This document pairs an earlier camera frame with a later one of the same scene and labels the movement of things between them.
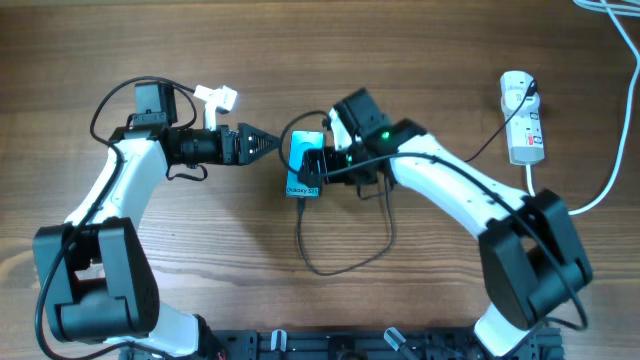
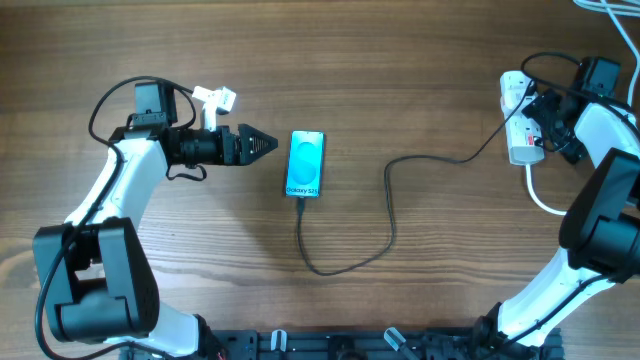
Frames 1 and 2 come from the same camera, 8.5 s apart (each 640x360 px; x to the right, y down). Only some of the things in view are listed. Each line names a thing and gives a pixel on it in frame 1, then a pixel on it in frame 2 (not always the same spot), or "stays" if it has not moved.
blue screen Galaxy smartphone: (299, 141) stays
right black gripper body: (334, 160) -> (565, 143)
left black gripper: (239, 155) stays
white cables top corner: (626, 7) stays
